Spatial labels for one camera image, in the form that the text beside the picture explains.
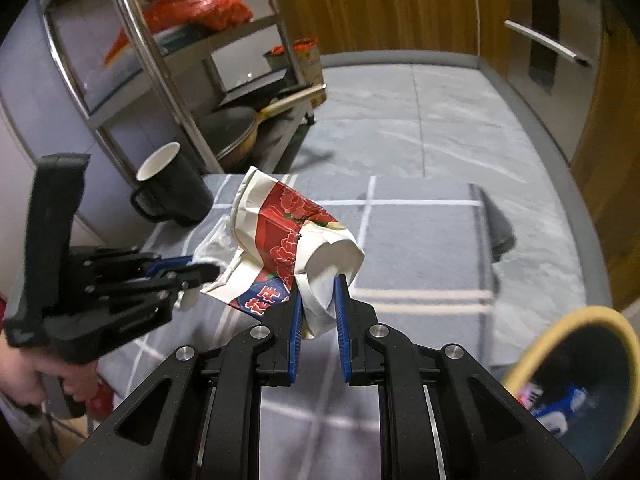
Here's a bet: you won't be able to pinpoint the black induction cooker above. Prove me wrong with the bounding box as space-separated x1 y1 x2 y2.
220 67 306 106

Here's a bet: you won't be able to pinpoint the teal bin with yellow rim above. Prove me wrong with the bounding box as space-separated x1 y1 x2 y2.
502 306 637 480

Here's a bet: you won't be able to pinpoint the white tissue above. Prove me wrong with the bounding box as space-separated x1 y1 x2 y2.
180 216 238 311

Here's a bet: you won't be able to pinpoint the metal shelf rack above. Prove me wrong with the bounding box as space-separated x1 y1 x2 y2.
42 0 326 176

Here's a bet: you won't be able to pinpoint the crushed red white paper cup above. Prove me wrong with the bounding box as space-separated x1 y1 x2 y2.
200 166 365 342

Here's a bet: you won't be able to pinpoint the tall wooden cabinet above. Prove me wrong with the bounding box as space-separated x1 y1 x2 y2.
570 5 640 311

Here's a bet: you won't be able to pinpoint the steel built-in oven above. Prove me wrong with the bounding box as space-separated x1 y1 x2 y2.
500 0 608 151

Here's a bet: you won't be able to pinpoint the red lid can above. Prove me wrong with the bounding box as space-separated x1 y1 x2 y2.
292 37 325 108

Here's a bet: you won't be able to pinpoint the wooden kitchen cabinets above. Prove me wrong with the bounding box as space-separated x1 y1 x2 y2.
272 0 481 58

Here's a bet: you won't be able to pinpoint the black mug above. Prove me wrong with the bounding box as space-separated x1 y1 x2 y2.
131 141 215 227

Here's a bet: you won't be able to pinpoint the red plastic bag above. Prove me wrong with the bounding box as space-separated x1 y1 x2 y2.
105 0 252 68

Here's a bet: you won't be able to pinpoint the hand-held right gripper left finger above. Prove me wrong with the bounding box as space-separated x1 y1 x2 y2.
60 285 305 480

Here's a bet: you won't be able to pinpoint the grey checked blanket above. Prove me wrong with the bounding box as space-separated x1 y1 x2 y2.
95 172 516 480

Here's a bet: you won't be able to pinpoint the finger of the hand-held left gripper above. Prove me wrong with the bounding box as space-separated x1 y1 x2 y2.
136 254 195 279
91 262 221 307

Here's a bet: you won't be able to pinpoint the person's left hand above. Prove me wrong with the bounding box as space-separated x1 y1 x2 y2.
0 340 98 418

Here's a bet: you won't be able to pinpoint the frying pan with wooden handle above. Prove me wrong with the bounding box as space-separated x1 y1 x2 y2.
197 84 328 171

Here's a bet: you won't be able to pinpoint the clear silver plastic wrapper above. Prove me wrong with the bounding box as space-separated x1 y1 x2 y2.
517 382 543 408

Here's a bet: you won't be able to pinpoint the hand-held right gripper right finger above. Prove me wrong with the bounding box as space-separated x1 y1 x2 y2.
332 274 586 480

